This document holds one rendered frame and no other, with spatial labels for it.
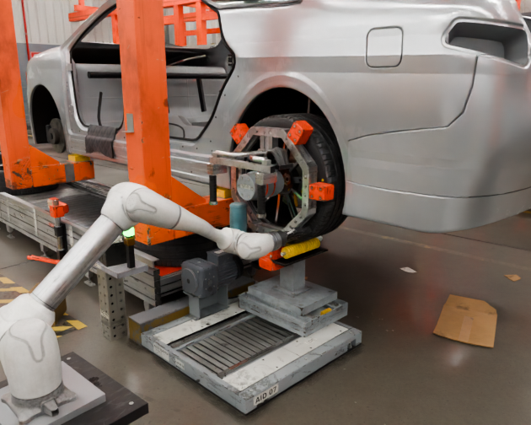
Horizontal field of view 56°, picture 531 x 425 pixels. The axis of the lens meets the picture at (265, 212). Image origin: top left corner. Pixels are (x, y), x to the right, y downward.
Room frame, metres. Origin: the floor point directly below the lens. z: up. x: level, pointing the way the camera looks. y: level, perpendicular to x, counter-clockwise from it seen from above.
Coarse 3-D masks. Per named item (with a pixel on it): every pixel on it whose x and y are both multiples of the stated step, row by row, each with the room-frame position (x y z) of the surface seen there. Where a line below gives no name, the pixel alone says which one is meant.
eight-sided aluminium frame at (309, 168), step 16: (256, 128) 2.48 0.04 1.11; (272, 128) 2.41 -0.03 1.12; (288, 128) 2.41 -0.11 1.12; (240, 144) 2.57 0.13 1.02; (288, 144) 2.33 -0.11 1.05; (304, 160) 2.26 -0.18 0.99; (304, 176) 2.26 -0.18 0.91; (304, 192) 2.26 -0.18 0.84; (304, 208) 2.25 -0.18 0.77; (256, 224) 2.49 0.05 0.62; (288, 224) 2.33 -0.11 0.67
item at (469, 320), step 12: (456, 300) 2.86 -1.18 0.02; (468, 300) 2.85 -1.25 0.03; (480, 300) 2.84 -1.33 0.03; (444, 312) 2.72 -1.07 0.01; (456, 312) 2.72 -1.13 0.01; (468, 312) 2.72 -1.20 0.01; (480, 312) 2.73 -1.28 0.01; (492, 312) 2.72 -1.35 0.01; (444, 324) 2.57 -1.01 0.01; (456, 324) 2.58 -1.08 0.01; (468, 324) 2.58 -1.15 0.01; (480, 324) 2.58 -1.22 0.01; (492, 324) 2.58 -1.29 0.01; (444, 336) 2.42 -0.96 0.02; (456, 336) 2.43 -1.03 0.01; (468, 336) 2.43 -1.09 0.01; (480, 336) 2.43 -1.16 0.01; (492, 336) 2.44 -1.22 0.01
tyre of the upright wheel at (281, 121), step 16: (320, 128) 2.43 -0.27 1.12; (304, 144) 2.37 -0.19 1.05; (320, 144) 2.32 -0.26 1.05; (336, 144) 2.39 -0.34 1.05; (320, 160) 2.30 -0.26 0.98; (336, 160) 2.33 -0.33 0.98; (320, 176) 2.30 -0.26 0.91; (336, 176) 2.31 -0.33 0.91; (336, 192) 2.30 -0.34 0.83; (320, 208) 2.29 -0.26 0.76; (336, 208) 2.33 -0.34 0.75; (304, 224) 2.36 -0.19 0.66; (320, 224) 2.30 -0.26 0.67; (336, 224) 2.43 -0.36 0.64; (304, 240) 2.39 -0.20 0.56
